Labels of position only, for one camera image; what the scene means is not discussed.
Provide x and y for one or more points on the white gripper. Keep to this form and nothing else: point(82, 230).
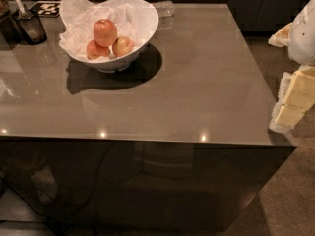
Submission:
point(303, 36)

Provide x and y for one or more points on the white bowl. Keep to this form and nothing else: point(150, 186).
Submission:
point(147, 21)

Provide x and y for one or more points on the right yellowish red apple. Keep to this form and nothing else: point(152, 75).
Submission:
point(122, 46)

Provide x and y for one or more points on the clear glass dish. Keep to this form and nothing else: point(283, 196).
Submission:
point(164, 8)

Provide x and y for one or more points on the white crumpled paper liner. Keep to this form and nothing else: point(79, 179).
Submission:
point(79, 17)

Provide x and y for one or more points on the black white marker tag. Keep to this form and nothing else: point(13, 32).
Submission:
point(49, 9)

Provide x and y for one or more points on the dark container with scoop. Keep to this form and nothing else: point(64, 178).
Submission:
point(29, 25)

